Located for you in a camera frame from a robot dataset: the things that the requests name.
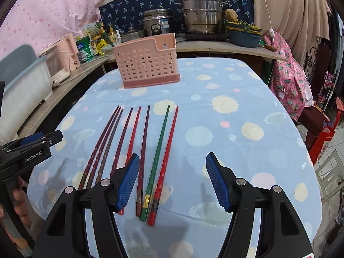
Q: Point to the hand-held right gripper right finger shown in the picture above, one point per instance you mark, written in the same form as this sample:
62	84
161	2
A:
217	182

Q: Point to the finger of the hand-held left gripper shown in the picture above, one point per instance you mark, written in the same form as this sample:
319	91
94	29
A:
53	137
28	140

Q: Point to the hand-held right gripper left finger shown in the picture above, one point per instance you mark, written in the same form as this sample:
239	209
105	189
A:
129	182

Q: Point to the dark maroon chopstick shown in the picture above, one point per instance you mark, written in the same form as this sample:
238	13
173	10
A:
143	145

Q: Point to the grey-brown chopstick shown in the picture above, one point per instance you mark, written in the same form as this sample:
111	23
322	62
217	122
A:
111	142

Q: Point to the green chopstick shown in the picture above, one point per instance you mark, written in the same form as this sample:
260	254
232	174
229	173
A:
158	145

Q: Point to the red chopstick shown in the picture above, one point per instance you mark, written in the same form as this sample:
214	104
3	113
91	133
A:
166	153
134	131

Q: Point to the pink perforated utensil basket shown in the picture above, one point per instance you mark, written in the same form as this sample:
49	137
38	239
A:
145	64

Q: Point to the person's left hand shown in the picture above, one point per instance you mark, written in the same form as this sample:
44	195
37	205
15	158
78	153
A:
20	197

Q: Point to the blue dotted tablecloth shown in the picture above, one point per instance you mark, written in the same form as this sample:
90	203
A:
215	129

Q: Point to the white plastic tub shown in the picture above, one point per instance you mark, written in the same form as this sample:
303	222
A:
24	86

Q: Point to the white glass jug appliance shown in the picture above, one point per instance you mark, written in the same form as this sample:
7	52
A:
55	64

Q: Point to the grey woodgrain side table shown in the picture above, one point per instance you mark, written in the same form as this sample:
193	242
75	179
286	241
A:
80	68

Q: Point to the pink electric kettle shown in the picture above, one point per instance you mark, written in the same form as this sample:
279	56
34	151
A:
68	51

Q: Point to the green tin can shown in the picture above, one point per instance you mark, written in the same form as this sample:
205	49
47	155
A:
83	48

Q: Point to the yellow snack packet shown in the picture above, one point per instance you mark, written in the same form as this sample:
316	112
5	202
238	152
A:
100	44

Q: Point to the red plastic stool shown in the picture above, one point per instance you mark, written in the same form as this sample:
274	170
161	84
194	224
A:
322	139

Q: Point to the white carton box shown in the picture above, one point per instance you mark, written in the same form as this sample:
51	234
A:
90	29

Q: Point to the yellow pump soap bottle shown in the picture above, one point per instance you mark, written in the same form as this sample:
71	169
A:
113	35

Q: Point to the white pump bottle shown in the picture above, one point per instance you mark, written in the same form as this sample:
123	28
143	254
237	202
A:
118	35

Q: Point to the pink dotted sheet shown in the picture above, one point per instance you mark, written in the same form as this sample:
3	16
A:
48	10

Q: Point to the small pot with glass lid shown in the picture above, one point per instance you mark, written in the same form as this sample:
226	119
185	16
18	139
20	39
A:
131	35

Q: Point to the pink pineapple print cloth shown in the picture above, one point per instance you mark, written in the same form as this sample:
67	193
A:
287	72

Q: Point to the white countertop board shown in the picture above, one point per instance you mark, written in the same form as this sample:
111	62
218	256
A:
215	49

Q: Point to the blue bowl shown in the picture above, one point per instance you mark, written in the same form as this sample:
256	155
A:
243	40

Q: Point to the black induction cooker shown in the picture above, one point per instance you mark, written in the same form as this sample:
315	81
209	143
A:
199	37

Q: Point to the hanging pink garment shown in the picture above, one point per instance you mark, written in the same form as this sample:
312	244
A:
326	83

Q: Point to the navy printed cloth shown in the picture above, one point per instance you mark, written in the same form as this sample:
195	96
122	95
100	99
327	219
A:
129	8

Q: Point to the stainless steel rice cooker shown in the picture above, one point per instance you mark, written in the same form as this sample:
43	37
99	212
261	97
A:
158	22

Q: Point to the black ornamental metal chair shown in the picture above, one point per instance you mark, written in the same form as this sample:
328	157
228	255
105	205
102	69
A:
313	59

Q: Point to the yellow bowl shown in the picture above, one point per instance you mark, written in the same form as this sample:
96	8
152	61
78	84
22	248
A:
255	29

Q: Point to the green vegetables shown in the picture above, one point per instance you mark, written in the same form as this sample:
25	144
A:
246	24

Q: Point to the brown loofah sponge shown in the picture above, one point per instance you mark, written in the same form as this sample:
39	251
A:
231	14

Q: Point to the stainless steel steamer pot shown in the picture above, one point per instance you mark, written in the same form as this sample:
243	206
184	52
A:
201	13

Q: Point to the beige curtain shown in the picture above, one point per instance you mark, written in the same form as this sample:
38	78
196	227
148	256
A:
290	10

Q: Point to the grey metal frame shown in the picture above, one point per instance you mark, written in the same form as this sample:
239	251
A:
332	166

